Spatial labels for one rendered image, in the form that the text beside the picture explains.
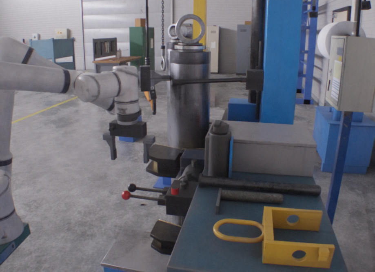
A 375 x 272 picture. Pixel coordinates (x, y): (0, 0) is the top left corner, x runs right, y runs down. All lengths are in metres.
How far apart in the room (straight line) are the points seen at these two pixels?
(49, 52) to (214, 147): 8.48
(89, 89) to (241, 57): 10.84
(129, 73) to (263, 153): 0.55
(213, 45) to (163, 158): 10.41
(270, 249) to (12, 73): 0.86
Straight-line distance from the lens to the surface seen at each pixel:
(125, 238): 2.31
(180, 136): 1.58
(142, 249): 2.20
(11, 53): 1.31
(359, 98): 1.76
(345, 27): 2.02
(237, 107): 1.68
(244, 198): 0.95
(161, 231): 1.71
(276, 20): 1.46
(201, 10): 4.12
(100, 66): 7.68
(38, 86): 1.05
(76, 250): 2.52
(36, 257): 2.56
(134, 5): 13.10
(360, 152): 3.83
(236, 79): 1.43
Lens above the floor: 1.56
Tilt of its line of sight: 16 degrees down
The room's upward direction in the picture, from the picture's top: 1 degrees clockwise
